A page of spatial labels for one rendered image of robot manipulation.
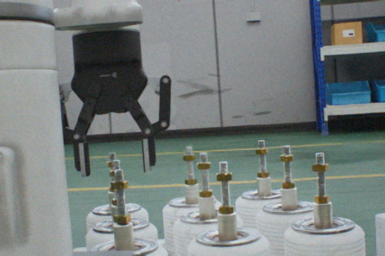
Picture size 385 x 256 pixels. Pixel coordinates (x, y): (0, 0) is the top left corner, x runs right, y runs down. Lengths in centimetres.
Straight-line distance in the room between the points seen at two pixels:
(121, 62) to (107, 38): 3
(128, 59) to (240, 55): 528
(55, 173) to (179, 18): 563
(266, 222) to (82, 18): 38
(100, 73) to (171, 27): 537
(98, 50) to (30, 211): 27
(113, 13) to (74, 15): 4
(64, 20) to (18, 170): 24
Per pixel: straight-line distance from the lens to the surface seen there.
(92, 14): 56
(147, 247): 64
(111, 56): 59
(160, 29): 599
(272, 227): 77
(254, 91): 585
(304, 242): 66
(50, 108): 37
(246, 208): 88
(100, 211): 86
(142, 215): 85
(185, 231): 74
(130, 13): 56
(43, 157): 36
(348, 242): 66
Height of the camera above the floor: 42
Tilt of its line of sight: 3 degrees down
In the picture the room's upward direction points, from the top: 4 degrees counter-clockwise
